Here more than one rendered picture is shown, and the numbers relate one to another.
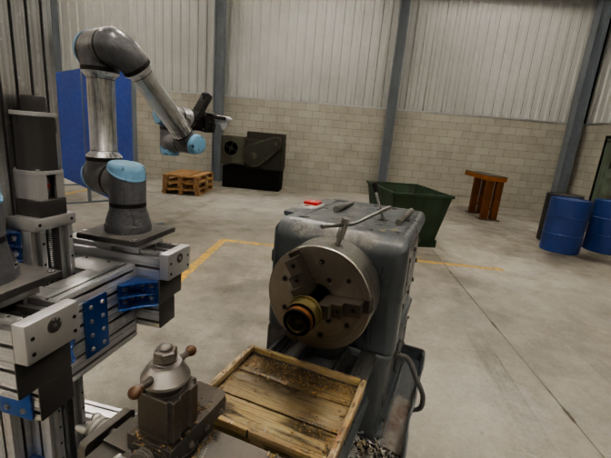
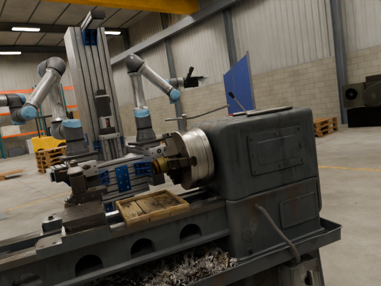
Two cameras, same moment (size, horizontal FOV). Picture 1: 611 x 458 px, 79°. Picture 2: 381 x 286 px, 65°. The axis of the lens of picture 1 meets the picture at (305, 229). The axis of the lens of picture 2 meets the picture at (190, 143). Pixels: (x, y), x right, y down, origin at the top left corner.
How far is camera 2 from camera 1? 126 cm
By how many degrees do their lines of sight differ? 48
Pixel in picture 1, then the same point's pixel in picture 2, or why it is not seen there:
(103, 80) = (133, 76)
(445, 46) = not seen: outside the picture
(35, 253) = (104, 148)
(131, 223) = (142, 136)
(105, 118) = (136, 92)
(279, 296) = not seen: hidden behind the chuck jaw
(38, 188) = (102, 123)
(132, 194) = (141, 123)
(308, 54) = not seen: outside the picture
